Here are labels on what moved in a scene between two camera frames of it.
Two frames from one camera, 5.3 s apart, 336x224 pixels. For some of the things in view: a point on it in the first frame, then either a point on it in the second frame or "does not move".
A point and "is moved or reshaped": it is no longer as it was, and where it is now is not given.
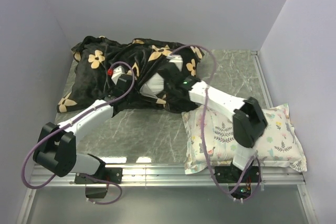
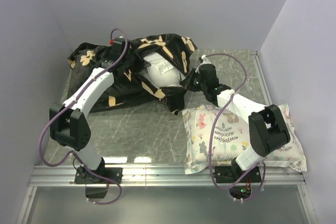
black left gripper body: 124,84 to 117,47
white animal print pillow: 279,144 does not move
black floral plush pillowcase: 90,82 is moved or reshaped
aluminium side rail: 262,80 does not move
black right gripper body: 168,85 to 195,83
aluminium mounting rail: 165,176 does not move
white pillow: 153,86 to 160,72
